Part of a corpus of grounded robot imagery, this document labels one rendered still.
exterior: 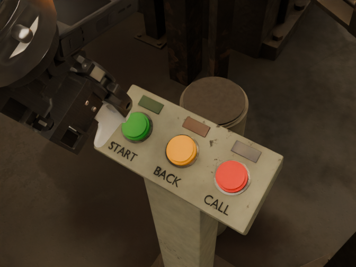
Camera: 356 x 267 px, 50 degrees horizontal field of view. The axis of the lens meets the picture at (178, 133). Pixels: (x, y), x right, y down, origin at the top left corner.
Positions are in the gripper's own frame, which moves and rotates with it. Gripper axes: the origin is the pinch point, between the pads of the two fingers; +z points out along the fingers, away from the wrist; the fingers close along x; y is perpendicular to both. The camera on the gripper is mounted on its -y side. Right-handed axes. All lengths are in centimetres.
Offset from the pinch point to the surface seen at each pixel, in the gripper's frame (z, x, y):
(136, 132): 5.7, 0.6, 0.8
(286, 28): 89, -9, -70
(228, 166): 5.8, 13.9, -0.8
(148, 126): 6.0, 1.5, -0.7
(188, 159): 6.1, 8.9, 0.7
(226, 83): 21.3, 3.3, -16.3
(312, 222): 74, 28, -8
